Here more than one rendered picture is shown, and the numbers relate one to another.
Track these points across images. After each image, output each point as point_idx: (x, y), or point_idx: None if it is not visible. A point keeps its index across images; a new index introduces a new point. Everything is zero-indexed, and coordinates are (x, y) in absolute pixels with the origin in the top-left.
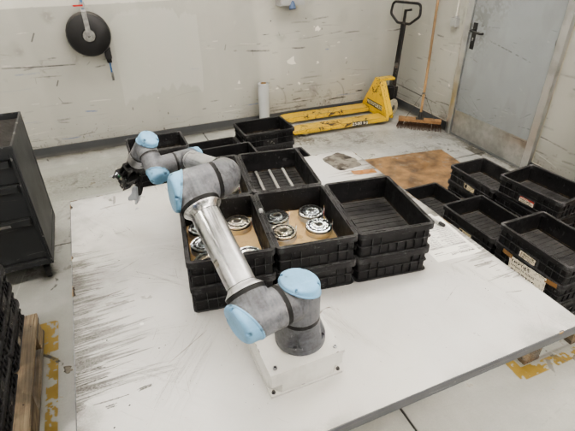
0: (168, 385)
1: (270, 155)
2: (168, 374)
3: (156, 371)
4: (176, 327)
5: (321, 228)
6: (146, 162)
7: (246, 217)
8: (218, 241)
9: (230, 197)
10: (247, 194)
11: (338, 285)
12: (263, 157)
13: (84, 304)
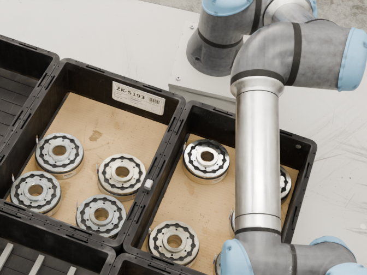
0: (351, 130)
1: None
2: (349, 142)
3: (360, 151)
4: (320, 194)
5: (64, 142)
6: (356, 262)
7: (153, 243)
8: (313, 16)
9: (170, 261)
10: (132, 251)
11: None
12: None
13: None
